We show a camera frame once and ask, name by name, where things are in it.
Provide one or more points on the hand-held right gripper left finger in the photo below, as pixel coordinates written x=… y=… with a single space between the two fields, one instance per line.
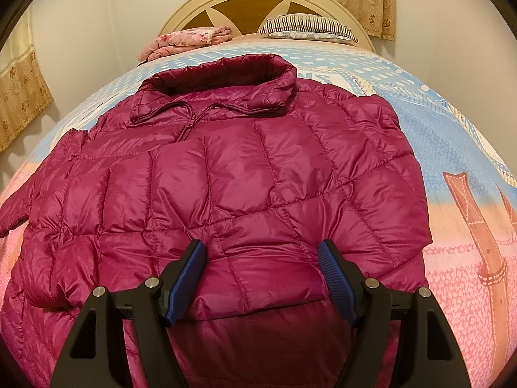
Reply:
x=186 y=275

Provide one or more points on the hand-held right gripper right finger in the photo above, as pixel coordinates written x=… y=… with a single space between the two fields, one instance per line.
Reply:
x=337 y=279

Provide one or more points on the magenta puffer jacket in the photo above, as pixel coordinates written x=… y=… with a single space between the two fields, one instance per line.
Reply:
x=242 y=169

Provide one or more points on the printed blue pink bed sheet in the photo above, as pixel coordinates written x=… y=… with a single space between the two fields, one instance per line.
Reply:
x=444 y=149

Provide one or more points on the pink floral folded blanket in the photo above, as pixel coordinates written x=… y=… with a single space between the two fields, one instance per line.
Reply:
x=181 y=38

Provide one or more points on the beige floral curtain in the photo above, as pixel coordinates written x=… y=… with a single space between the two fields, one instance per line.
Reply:
x=20 y=89
x=363 y=0

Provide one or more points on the striped pillow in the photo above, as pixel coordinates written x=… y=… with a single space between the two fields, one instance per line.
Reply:
x=307 y=24

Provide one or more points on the cream wooden headboard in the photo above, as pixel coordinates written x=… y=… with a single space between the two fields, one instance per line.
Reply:
x=181 y=16

